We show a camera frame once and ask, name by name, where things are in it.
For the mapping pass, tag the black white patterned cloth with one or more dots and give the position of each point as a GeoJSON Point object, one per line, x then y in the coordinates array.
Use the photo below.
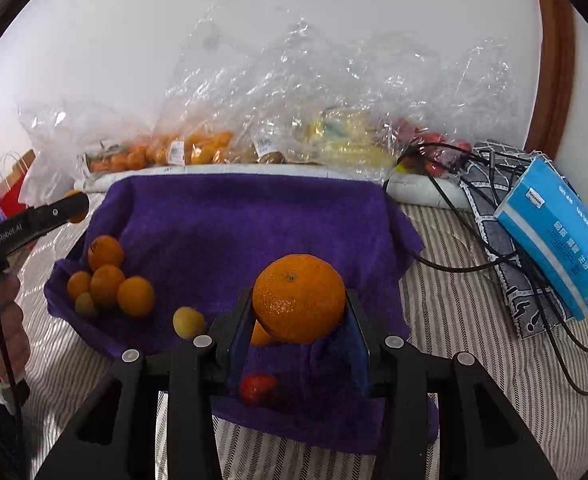
{"type": "Point", "coordinates": [494, 240]}

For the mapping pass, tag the red paper bag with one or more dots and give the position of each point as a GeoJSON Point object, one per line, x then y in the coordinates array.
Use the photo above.
{"type": "Point", "coordinates": [11, 202]}

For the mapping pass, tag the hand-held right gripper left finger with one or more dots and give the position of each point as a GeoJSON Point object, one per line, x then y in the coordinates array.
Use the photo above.
{"type": "Point", "coordinates": [238, 355]}

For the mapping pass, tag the clear bag of small mandarins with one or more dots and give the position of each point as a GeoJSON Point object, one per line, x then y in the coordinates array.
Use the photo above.
{"type": "Point", "coordinates": [113, 155]}

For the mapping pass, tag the brown wooden door frame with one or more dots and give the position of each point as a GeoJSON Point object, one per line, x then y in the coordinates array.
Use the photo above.
{"type": "Point", "coordinates": [554, 60]}

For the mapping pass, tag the striped quilted mattress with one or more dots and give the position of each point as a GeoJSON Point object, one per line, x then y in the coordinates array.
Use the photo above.
{"type": "Point", "coordinates": [464, 340]}

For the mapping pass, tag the yellow-green plum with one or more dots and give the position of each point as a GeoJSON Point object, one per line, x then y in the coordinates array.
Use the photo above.
{"type": "Point", "coordinates": [188, 322]}
{"type": "Point", "coordinates": [84, 305]}

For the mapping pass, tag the red cherry tomato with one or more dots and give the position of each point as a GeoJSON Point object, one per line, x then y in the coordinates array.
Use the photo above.
{"type": "Point", "coordinates": [258, 389]}

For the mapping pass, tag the long white roll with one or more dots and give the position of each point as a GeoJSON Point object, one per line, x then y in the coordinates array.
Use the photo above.
{"type": "Point", "coordinates": [419, 192]}

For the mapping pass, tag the person's left hand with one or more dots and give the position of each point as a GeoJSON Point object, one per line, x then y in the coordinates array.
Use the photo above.
{"type": "Point", "coordinates": [8, 350]}

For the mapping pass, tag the large mandarin orange with stem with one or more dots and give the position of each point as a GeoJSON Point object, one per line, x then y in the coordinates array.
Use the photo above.
{"type": "Point", "coordinates": [105, 252]}

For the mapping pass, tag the clear bag of yellow produce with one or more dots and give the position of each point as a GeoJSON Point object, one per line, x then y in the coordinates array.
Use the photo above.
{"type": "Point", "coordinates": [344, 135]}

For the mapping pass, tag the clear bag of red tomatoes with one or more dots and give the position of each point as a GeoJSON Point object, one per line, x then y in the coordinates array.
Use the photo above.
{"type": "Point", "coordinates": [439, 110]}

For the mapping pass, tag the purple towel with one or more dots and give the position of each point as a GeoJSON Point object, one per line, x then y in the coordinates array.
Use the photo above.
{"type": "Point", "coordinates": [254, 220]}

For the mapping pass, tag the clear bag of oranges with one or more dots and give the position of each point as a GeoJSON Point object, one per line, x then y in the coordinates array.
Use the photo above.
{"type": "Point", "coordinates": [203, 145]}

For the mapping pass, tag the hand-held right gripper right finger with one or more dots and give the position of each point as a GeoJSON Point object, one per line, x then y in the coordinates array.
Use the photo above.
{"type": "Point", "coordinates": [358, 355]}

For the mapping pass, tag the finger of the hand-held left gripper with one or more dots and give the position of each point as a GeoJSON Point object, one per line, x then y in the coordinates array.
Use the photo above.
{"type": "Point", "coordinates": [58, 212]}

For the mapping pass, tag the oval mandarin orange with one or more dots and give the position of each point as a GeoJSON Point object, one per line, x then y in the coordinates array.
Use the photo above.
{"type": "Point", "coordinates": [135, 296]}

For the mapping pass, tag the small mandarin orange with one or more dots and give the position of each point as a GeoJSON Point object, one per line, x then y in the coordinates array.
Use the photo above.
{"type": "Point", "coordinates": [78, 284]}

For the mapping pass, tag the blue tissue pack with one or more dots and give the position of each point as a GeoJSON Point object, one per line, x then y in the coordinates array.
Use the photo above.
{"type": "Point", "coordinates": [554, 235]}

